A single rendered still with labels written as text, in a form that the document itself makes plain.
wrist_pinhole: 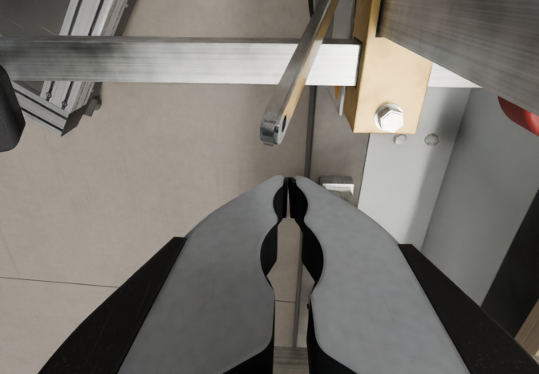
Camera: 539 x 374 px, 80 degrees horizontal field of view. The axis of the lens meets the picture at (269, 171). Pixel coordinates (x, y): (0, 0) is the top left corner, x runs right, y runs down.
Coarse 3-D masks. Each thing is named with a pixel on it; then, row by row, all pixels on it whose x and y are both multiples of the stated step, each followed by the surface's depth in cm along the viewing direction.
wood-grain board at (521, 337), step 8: (536, 304) 34; (536, 312) 34; (528, 320) 35; (536, 320) 34; (528, 328) 35; (536, 328) 34; (520, 336) 36; (528, 336) 35; (536, 336) 34; (528, 344) 35; (536, 344) 34; (528, 352) 35; (536, 352) 34
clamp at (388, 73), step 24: (360, 0) 24; (360, 24) 24; (384, 48) 22; (360, 72) 23; (384, 72) 23; (408, 72) 23; (360, 96) 24; (384, 96) 24; (408, 96) 24; (360, 120) 25; (408, 120) 25
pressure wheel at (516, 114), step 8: (504, 104) 23; (512, 104) 22; (504, 112) 24; (512, 112) 22; (520, 112) 21; (528, 112) 21; (512, 120) 24; (520, 120) 22; (528, 120) 21; (536, 120) 21; (528, 128) 22; (536, 128) 21
